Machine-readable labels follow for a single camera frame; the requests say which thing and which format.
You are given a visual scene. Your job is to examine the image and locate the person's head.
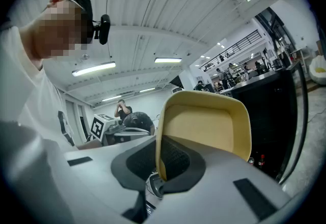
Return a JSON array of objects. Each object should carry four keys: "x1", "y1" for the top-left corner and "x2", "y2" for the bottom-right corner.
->
[{"x1": 19, "y1": 0, "x2": 94, "y2": 60}]

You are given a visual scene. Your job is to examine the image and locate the black head camera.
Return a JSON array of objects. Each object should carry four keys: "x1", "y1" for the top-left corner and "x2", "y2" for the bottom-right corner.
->
[{"x1": 92, "y1": 14, "x2": 112, "y2": 45}]

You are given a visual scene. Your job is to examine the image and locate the black framed window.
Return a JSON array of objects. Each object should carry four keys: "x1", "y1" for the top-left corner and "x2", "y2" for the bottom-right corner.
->
[{"x1": 254, "y1": 6, "x2": 293, "y2": 66}]

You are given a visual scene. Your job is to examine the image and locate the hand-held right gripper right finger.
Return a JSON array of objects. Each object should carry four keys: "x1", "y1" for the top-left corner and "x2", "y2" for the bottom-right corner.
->
[{"x1": 150, "y1": 135, "x2": 291, "y2": 224}]

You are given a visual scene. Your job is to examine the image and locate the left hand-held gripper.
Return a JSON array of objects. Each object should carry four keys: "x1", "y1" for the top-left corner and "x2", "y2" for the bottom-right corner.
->
[{"x1": 89, "y1": 113, "x2": 153, "y2": 147}]

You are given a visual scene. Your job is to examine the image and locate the yellow plastic tray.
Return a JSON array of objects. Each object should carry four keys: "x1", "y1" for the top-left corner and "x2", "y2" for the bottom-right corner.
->
[{"x1": 155, "y1": 90, "x2": 253, "y2": 182}]

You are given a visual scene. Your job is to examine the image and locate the black mezzanine railing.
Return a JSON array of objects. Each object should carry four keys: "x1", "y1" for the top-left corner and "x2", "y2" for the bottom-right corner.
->
[{"x1": 200, "y1": 29, "x2": 259, "y2": 72}]

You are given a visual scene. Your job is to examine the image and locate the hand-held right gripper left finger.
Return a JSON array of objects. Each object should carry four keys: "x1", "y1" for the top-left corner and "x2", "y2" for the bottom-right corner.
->
[{"x1": 63, "y1": 135, "x2": 156, "y2": 224}]

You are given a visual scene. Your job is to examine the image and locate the person's left forearm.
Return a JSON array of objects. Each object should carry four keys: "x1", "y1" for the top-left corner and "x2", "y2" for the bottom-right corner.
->
[{"x1": 76, "y1": 138, "x2": 103, "y2": 151}]

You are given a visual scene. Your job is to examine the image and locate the person's white t-shirt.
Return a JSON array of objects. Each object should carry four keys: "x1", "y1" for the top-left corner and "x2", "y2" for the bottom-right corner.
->
[{"x1": 0, "y1": 25, "x2": 79, "y2": 224}]

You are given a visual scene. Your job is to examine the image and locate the white beanbag chair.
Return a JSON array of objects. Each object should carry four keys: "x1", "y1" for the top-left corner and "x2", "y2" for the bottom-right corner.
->
[{"x1": 309, "y1": 54, "x2": 326, "y2": 83}]

